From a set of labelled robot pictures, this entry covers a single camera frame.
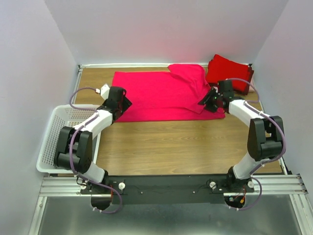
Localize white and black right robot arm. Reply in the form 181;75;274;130
198;78;286;192

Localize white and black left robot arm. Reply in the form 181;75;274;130
54;84;132;193

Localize folded light pink t shirt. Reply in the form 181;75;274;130
243;80;255;95

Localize white plastic laundry basket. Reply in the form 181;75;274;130
36;104;97;174

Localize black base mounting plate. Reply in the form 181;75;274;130
81;174;254;205

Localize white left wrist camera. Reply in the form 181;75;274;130
95;84;110;100

